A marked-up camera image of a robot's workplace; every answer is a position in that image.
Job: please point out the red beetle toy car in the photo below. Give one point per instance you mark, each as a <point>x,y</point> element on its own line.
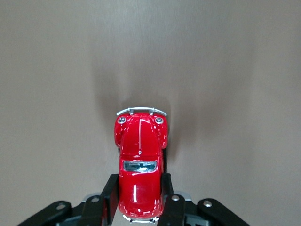
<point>140,188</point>

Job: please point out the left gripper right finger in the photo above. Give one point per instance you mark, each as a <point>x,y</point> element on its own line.
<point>171,207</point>

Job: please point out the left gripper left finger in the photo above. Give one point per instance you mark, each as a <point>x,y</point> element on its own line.
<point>110,195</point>

